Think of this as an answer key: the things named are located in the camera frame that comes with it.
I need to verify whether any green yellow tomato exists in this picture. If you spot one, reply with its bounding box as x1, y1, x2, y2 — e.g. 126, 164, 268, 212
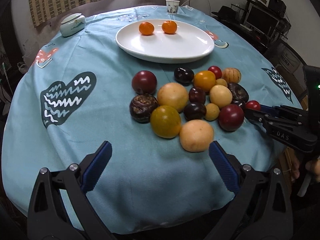
150, 105, 182, 139

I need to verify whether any orange yellow tomato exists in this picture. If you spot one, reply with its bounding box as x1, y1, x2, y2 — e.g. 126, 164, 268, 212
193, 70, 216, 93

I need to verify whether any white ceramic lidded jar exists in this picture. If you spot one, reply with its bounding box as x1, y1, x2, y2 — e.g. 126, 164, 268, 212
60, 13, 86, 37

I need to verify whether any brown passion fruit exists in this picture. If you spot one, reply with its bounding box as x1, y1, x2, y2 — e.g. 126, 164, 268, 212
129, 94, 159, 123

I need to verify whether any black speaker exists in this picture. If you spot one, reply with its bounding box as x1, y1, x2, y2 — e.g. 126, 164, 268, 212
268, 0, 286, 18

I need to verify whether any dark red plum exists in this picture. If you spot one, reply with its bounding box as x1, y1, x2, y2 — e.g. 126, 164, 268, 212
189, 87, 206, 104

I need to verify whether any computer monitor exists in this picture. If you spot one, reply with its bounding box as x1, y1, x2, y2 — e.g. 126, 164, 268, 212
244, 5, 280, 37

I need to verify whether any black hat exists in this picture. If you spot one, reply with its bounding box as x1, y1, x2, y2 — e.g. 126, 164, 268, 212
211, 5, 238, 23

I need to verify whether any pale yellow round fruit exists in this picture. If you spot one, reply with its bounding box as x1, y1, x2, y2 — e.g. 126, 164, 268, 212
209, 85, 233, 109

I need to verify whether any dark passion fruit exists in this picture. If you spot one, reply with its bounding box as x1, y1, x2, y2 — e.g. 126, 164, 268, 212
228, 82, 249, 102

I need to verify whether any large beige pear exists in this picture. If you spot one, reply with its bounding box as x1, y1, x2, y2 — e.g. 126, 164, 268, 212
157, 82, 189, 113

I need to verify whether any right hand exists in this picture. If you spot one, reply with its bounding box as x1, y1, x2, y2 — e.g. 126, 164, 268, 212
291, 155, 320, 183

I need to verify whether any large red plum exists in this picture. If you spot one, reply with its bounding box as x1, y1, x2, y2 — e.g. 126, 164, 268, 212
131, 70, 157, 94

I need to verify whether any paper cup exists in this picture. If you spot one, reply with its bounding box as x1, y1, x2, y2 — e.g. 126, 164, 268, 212
166, 0, 180, 15

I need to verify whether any white oval plate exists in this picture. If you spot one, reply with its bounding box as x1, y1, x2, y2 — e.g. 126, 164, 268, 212
115, 19, 215, 64

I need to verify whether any red cherry tomato top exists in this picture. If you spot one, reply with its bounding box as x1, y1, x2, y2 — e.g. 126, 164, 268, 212
208, 66, 222, 79

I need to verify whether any striped beige melon fruit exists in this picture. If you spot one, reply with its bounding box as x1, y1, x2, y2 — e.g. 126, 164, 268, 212
222, 68, 241, 83

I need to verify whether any beige pear front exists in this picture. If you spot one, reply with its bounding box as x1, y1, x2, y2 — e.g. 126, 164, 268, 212
179, 120, 214, 153

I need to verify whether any small dark plum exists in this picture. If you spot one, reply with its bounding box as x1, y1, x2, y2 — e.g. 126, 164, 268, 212
232, 99, 246, 111

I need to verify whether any dark plum top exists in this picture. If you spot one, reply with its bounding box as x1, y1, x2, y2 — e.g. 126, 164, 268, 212
174, 67, 194, 85

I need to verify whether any red cherry tomato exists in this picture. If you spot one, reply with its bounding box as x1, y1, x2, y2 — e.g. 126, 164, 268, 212
208, 66, 222, 79
245, 100, 261, 111

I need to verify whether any orange mandarin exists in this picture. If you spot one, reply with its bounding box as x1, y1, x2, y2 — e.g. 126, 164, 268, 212
138, 22, 155, 36
162, 21, 177, 35

